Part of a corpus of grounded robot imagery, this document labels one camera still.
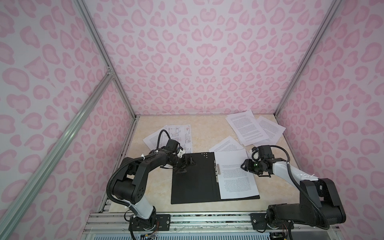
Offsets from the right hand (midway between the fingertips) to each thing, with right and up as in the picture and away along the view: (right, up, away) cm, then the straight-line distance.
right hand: (244, 165), depth 89 cm
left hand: (-31, +1, 0) cm, 31 cm away
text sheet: (-7, -9, -3) cm, 11 cm away
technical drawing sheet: (-41, +19, +21) cm, 49 cm away
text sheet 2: (-7, +11, +15) cm, 20 cm away
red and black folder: (-27, -9, -3) cm, 29 cm away
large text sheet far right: (+10, +22, +25) cm, 35 cm away
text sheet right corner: (+28, +20, +21) cm, 40 cm away
